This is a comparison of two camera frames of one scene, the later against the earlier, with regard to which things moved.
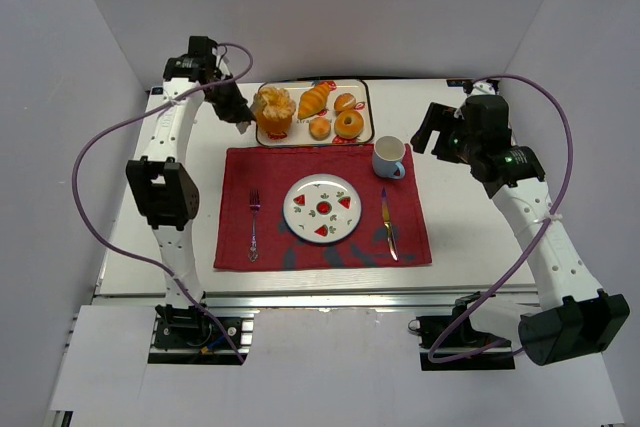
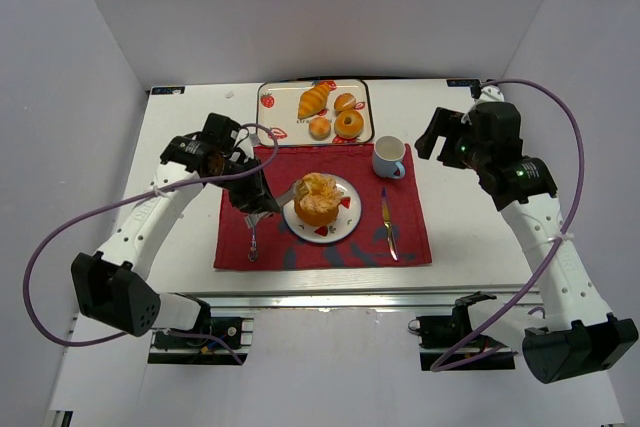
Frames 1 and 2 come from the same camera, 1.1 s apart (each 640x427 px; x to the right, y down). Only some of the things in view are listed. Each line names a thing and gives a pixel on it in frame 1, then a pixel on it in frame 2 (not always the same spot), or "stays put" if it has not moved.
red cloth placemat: [253, 232] stays put
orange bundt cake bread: [275, 109] -> [317, 199]
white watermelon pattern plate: [322, 208] stays put
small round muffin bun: [319, 128] stays put
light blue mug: [388, 153] stays put
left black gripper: [230, 104] -> [257, 198]
